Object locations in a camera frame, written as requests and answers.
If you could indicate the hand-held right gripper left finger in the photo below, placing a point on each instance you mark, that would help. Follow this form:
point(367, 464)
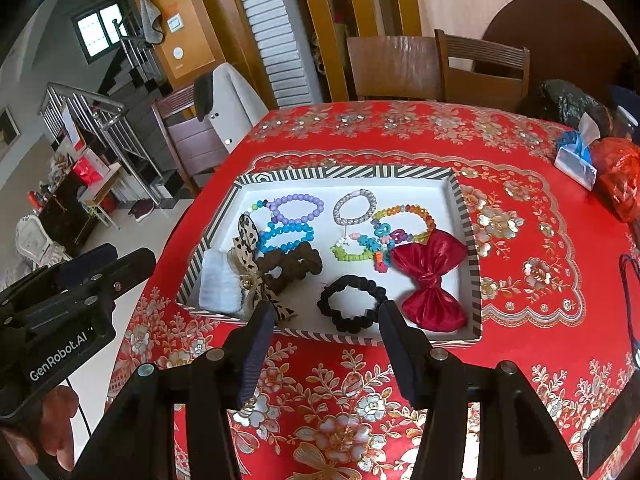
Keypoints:
point(255, 355)

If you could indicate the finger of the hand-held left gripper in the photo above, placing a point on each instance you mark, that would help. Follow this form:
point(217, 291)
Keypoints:
point(130, 270)
point(90, 262)

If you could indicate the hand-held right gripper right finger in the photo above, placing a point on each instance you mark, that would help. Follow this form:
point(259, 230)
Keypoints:
point(400, 355)

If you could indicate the striped gift box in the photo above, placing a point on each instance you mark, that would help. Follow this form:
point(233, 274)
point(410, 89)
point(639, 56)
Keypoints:
point(445, 200)

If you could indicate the person's left hand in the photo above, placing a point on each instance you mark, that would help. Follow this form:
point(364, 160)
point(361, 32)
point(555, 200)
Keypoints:
point(55, 425)

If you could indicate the dark low cabinet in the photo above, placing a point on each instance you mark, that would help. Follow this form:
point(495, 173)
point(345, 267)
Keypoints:
point(65, 215)

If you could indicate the white ornate chair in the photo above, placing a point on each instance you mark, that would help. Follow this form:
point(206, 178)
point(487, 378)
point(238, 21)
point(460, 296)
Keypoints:
point(35, 240)

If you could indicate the dark red shoes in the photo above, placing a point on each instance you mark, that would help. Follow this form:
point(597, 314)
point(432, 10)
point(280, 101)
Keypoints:
point(142, 210)

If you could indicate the small white table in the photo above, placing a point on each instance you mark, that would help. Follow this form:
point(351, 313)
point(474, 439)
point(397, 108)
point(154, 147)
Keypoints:
point(107, 190)

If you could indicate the white fluffy scrunchie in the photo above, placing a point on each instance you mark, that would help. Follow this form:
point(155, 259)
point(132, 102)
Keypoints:
point(220, 285)

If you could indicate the black scrunchie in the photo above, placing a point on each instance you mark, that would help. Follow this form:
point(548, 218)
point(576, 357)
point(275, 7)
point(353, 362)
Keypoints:
point(325, 305)

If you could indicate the red paper bag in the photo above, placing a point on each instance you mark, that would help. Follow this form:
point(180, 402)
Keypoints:
point(90, 170)

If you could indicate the red satin hair bow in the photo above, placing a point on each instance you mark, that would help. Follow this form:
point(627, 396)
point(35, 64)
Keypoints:
point(430, 260)

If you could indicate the brown scrunchie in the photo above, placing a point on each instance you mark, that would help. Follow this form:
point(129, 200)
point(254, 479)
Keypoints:
point(300, 260)

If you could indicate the leopard print hair bow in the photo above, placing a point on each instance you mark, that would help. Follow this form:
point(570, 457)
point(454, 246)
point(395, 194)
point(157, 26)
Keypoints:
point(247, 232)

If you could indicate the red floral tablecloth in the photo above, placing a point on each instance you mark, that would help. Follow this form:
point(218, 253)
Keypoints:
point(525, 285)

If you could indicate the metal stair railing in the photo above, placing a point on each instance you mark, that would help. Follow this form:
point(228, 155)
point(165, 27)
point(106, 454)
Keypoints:
point(105, 120)

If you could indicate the dark wooden chair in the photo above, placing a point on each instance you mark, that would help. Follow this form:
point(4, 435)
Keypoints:
point(190, 135)

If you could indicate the white coat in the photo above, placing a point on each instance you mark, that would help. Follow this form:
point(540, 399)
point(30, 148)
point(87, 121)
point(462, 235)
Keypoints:
point(240, 105)

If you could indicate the window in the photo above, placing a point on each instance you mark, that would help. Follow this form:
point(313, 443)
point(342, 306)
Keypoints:
point(97, 30)

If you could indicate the grey hanging bag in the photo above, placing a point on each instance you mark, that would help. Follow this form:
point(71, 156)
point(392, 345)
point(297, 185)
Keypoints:
point(152, 20)

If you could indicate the blue tissue pack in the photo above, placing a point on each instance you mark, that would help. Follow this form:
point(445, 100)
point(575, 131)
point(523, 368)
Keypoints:
point(575, 160)

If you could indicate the orange plastic bag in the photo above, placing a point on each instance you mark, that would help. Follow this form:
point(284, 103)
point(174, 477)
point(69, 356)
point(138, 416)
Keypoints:
point(620, 180)

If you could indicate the white slatted door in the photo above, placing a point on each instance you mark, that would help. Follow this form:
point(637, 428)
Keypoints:
point(285, 35)

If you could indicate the plain-back wooden chair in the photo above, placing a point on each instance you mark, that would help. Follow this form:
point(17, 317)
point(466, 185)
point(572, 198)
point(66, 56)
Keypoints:
point(395, 65)

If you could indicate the slatted wooden chair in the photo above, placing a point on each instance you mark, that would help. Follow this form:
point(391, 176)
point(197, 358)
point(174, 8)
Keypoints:
point(490, 75)

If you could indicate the black plastic bag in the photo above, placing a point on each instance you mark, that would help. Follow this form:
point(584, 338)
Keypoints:
point(565, 102)

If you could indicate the dark blue cap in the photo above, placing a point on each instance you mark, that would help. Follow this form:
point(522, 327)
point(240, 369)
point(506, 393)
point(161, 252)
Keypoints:
point(627, 110)

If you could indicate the round brown table board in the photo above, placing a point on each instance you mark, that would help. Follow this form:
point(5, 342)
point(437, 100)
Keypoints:
point(560, 30)

